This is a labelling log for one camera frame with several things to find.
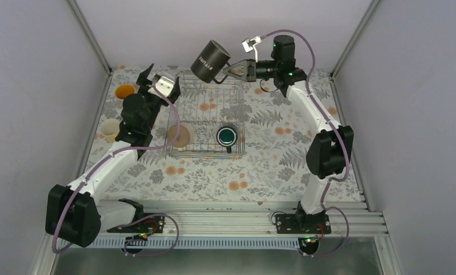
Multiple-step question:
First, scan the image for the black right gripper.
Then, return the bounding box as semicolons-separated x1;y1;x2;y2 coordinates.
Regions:
225;58;280;82

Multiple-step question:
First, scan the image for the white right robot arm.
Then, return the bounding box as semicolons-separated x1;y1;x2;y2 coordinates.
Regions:
223;35;354;233

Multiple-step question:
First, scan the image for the beige cup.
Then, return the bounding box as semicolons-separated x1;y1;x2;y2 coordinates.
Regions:
166;122;195;151

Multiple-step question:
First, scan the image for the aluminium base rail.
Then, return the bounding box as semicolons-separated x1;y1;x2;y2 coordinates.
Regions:
45;200;389;238

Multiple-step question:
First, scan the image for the aluminium frame post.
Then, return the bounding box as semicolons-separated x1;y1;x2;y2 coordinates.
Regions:
330;0;381;81
66;0;112;75

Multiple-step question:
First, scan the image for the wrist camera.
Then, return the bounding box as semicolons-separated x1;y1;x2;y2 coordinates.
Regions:
153;76;175;97
242;36;262;62

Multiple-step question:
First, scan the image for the aluminium frame post right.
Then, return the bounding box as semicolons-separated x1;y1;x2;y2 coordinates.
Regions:
330;0;381;81

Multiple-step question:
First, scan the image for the yellow mug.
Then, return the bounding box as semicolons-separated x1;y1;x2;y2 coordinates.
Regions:
100;119;120;143

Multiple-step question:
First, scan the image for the dark teal mug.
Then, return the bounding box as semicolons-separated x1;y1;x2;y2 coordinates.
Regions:
215;125;239;154

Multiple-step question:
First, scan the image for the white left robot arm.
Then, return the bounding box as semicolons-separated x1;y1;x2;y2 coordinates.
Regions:
45;66;181;253

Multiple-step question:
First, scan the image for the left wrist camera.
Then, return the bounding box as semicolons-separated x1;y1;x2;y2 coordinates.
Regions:
153;76;175;97

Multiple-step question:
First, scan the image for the white floral mug orange inside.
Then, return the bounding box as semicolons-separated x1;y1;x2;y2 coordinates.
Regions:
115;84;136;100

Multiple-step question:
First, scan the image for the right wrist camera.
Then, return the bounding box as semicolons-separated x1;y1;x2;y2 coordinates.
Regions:
242;36;262;62

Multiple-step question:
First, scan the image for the metal wire dish rack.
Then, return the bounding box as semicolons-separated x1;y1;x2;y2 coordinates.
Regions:
167;70;245;159

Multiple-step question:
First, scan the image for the black mug with white text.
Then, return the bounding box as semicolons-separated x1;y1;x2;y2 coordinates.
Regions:
190;40;231;84

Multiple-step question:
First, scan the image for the white slotted cable duct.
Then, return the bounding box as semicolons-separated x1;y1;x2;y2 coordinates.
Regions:
87;235;301;250

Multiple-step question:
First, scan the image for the aluminium frame post left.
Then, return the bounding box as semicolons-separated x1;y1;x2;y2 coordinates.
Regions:
66;0;112;75

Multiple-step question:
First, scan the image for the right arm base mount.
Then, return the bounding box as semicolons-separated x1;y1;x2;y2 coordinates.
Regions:
270;210;332;255

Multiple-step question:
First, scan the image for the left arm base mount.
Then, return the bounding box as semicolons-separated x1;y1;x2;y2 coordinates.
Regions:
102;199;166;255

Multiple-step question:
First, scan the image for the floral patterned table mat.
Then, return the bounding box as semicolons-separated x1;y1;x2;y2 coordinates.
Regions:
78;64;361;203

